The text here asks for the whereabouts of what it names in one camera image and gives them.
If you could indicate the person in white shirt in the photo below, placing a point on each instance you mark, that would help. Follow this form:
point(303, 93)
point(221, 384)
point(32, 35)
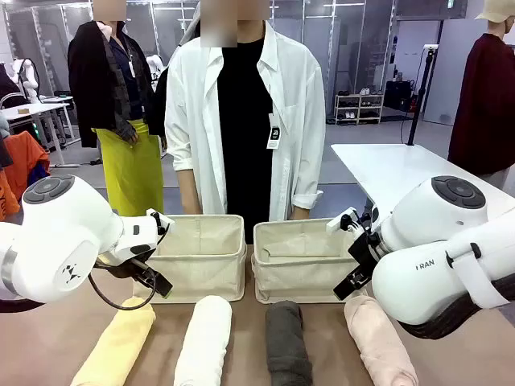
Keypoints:
point(241, 120)

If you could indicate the person's left forearm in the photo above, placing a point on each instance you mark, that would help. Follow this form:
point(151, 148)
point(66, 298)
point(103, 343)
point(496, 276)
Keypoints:
point(299, 213)

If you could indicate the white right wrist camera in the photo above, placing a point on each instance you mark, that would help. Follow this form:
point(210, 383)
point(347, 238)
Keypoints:
point(340, 221)

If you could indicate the beige bucket hat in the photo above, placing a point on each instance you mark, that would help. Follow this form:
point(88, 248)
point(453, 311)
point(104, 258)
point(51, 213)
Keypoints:
point(497, 10)

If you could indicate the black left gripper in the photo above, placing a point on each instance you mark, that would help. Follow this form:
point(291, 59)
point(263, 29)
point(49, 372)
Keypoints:
point(124, 269)

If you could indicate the black tripod pole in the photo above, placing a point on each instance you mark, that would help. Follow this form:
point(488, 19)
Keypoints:
point(420, 96)

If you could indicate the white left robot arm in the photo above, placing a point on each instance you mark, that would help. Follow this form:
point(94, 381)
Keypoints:
point(60, 225)

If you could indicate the orange cloth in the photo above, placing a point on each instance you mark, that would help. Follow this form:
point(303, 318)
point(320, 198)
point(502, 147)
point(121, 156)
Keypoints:
point(28, 165)

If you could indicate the beige fabric basket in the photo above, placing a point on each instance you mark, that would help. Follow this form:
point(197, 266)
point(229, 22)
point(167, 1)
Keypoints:
point(209, 261)
point(297, 269)

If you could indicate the black equipment case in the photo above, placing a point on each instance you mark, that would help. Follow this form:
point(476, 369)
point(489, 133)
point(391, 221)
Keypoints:
point(398, 94)

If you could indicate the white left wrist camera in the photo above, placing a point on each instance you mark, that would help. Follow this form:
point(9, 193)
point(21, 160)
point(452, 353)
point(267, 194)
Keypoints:
point(160, 217)

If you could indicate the pink towel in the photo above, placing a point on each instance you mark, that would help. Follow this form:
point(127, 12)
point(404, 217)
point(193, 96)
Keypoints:
point(378, 346)

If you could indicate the wooden shoe rack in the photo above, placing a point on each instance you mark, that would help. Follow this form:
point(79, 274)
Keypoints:
point(359, 108)

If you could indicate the black white name badge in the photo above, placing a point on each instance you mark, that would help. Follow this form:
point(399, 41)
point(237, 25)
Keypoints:
point(274, 134)

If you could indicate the mannequin in maroon cape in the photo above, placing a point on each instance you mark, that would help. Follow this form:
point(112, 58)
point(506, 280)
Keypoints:
point(483, 112)

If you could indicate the white rolled towel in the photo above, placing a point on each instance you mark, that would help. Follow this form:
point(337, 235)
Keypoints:
point(205, 342)

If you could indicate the large white table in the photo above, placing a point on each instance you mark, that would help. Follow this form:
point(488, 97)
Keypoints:
point(386, 169)

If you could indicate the person's right forearm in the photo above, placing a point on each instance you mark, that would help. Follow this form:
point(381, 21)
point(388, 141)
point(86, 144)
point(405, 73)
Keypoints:
point(189, 193)

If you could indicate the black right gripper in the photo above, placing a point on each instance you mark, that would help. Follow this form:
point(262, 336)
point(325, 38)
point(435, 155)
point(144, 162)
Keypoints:
point(364, 253)

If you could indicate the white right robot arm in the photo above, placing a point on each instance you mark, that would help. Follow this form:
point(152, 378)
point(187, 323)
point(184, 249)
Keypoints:
point(422, 257)

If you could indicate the mannequin black jacket yellow skirt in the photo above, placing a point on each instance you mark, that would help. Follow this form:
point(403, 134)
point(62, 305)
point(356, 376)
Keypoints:
point(96, 80)

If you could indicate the white background desk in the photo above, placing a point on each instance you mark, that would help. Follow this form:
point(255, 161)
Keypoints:
point(36, 109)

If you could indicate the yellow towel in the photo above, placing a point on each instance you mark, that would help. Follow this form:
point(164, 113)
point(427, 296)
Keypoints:
point(116, 342)

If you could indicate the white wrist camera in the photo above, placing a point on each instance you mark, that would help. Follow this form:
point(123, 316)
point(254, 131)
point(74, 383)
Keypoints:
point(160, 217)
point(340, 221)

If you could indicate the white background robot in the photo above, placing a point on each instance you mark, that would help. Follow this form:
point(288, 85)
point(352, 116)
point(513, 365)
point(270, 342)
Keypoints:
point(155, 68)
point(27, 78)

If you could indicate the grey towel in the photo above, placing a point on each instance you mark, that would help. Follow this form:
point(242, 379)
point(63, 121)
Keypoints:
point(286, 342)

